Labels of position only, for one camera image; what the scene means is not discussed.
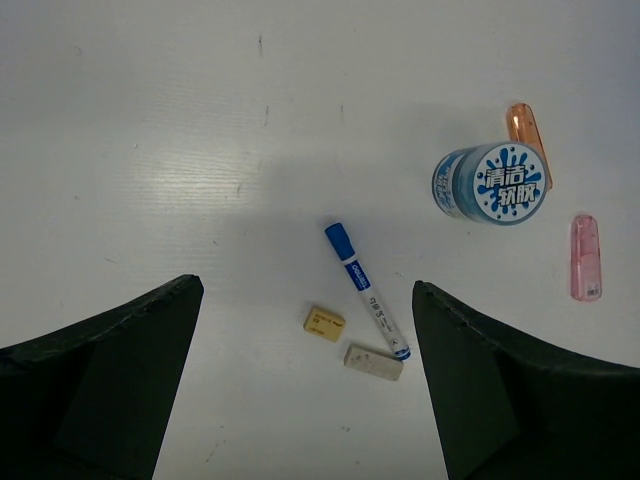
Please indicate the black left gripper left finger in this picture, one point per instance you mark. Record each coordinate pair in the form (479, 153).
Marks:
(93, 400)

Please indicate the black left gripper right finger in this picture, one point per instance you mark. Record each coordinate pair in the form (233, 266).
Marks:
(508, 405)

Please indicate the pink translucent case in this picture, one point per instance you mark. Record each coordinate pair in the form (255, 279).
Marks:
(586, 277)

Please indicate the blue cleaning gel jar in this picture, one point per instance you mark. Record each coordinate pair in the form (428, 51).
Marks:
(502, 184)

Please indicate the grey white eraser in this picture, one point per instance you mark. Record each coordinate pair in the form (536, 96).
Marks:
(373, 362)

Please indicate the yellow eraser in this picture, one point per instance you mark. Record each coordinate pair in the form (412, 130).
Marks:
(324, 324)

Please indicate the blue whiteboard marker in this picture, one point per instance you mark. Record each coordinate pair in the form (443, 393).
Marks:
(371, 298)

